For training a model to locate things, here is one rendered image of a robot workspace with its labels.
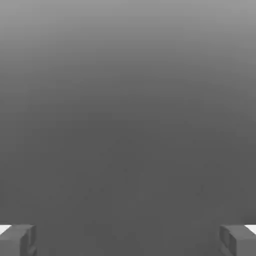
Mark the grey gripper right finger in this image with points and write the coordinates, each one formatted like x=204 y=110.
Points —
x=241 y=242

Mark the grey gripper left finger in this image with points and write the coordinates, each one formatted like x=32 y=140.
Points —
x=14 y=241

